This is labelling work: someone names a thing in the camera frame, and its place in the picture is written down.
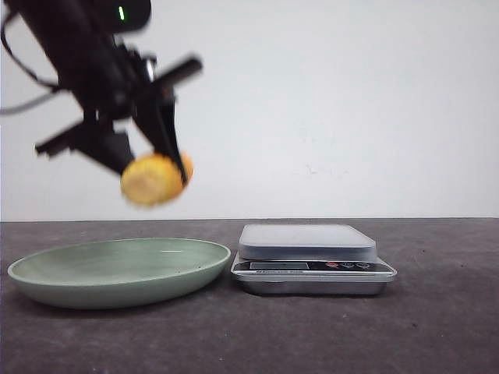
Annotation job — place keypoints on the silver digital kitchen scale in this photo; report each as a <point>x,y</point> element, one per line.
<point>309,259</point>

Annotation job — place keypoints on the yellow corn cob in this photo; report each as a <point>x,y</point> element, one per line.
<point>155,179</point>

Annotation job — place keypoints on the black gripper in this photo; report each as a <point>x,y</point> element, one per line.
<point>115,83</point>

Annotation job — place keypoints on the pale green plate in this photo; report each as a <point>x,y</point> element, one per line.
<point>120,273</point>

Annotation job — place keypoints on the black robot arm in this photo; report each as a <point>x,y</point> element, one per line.
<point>74,26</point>

